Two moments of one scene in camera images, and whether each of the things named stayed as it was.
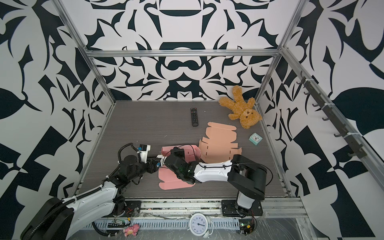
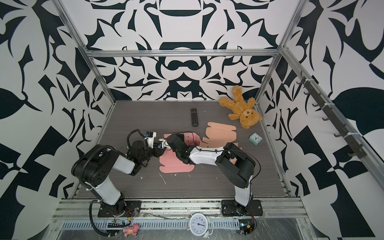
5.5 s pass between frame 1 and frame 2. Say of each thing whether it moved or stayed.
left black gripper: moved
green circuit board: stayed
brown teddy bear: stayed
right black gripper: moved
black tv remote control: stayed
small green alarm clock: stayed
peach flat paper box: stayed
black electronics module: stayed
